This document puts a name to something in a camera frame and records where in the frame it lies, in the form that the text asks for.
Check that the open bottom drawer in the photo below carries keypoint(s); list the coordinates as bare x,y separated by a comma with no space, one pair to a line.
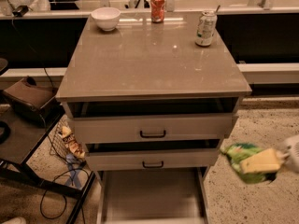
153,196

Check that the wire mesh basket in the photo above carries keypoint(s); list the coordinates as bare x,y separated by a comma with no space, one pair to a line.
57,144

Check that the white ceramic bowl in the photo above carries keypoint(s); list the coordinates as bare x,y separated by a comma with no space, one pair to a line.
106,18

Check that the white green soda can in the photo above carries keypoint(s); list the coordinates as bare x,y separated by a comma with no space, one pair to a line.
206,28

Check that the drawer with black handle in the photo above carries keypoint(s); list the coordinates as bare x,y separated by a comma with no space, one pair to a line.
136,160
152,128

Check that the snack bag in basket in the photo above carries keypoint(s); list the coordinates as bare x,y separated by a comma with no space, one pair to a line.
71,143

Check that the black power adapter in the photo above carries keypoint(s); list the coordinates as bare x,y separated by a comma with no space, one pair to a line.
20,11

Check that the middle drawer with black handle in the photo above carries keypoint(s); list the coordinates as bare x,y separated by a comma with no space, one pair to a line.
136,160

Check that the green rice chip bag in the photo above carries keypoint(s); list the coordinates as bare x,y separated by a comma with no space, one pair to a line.
236,153

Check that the grey drawer cabinet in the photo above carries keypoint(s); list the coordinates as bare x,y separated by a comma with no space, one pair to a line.
144,68

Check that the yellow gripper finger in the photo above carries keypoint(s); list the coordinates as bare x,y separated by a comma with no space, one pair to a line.
266,161

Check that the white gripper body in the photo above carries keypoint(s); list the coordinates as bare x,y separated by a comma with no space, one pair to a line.
292,154

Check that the top drawer with black handle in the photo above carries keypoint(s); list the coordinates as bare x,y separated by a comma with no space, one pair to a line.
152,128

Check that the orange soda can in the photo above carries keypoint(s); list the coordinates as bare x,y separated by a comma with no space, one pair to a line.
157,10

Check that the black side table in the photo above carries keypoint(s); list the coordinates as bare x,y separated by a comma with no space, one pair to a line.
21,143

